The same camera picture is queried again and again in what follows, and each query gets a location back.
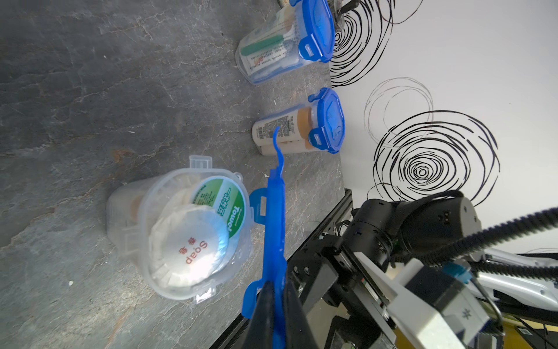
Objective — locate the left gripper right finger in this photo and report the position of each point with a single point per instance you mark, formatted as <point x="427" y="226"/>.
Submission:
<point x="298" y="334"/>

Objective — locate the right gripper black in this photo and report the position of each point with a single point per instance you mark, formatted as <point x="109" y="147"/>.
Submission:
<point x="328" y="271"/>

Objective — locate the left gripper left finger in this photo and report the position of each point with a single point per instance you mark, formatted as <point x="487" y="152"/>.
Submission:
<point x="259" y="309"/>

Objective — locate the clear plastic container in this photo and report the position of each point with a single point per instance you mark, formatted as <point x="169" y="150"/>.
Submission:
<point x="133" y="209"/>

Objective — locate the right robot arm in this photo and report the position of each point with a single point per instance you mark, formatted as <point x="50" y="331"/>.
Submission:
<point x="443" y="231"/>

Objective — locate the round soap packet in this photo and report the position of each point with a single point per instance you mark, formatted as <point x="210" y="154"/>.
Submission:
<point x="188" y="244"/>

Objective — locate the green towel packet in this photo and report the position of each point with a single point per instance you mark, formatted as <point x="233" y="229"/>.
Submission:
<point x="225" y="196"/>

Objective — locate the middle clear container blue lid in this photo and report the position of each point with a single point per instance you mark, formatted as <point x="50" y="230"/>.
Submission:
<point x="317" y="125"/>

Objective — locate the clear container blue lid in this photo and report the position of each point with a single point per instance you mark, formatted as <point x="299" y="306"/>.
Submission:
<point x="299" y="34"/>
<point x="317" y="125"/>

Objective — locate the far clear container blue lid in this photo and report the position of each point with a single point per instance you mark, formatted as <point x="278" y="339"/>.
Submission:
<point x="299" y="34"/>

